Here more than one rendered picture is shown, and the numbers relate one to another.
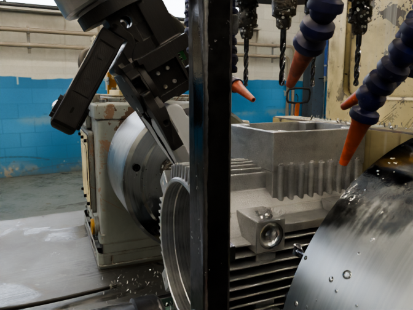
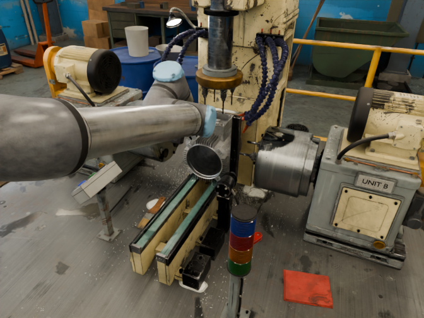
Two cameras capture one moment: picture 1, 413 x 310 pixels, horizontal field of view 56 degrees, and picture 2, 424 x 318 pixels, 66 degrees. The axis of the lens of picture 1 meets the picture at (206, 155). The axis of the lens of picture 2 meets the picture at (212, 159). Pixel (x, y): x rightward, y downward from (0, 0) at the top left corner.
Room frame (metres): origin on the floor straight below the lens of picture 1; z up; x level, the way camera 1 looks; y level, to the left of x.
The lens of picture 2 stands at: (-0.40, 0.77, 1.72)
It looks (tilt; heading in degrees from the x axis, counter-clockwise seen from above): 32 degrees down; 315
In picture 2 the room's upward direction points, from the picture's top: 1 degrees clockwise
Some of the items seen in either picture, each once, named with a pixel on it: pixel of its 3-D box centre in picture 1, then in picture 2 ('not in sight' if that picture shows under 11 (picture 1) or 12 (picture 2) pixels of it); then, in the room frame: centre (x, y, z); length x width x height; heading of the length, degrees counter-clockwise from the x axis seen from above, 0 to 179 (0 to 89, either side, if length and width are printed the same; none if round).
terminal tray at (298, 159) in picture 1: (292, 156); (217, 126); (0.45, -0.10, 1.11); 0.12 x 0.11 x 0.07; 113
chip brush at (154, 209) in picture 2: not in sight; (153, 212); (0.49, 0.22, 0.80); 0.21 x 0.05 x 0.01; 120
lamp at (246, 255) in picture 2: not in sight; (240, 248); (-0.05, 0.32, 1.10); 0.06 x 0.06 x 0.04
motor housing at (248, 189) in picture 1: (261, 237); (213, 150); (0.43, -0.06, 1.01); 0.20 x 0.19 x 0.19; 113
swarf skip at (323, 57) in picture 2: not in sight; (351, 53); (1.77, -4.37, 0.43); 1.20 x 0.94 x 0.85; 29
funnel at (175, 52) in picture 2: not in sight; (171, 62); (1.79, -0.91, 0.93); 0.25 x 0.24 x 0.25; 117
